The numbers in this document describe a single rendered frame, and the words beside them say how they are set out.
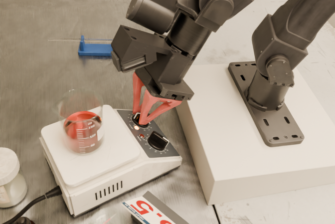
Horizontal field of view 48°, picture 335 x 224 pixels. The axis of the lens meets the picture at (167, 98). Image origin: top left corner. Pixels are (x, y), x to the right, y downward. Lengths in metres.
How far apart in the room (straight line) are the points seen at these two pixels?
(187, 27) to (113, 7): 0.50
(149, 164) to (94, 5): 0.57
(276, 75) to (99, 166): 0.30
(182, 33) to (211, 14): 0.07
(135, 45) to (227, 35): 0.48
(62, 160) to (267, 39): 0.35
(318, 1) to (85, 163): 0.40
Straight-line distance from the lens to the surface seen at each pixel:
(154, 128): 0.66
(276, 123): 0.66
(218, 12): 0.51
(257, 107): 0.67
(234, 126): 0.64
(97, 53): 0.86
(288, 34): 0.57
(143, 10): 0.54
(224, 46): 0.93
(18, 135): 0.73
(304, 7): 0.56
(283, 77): 0.61
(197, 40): 0.56
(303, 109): 0.73
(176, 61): 0.56
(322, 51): 1.00
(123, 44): 0.53
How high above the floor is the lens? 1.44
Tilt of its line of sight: 45 degrees down
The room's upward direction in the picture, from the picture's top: 5 degrees clockwise
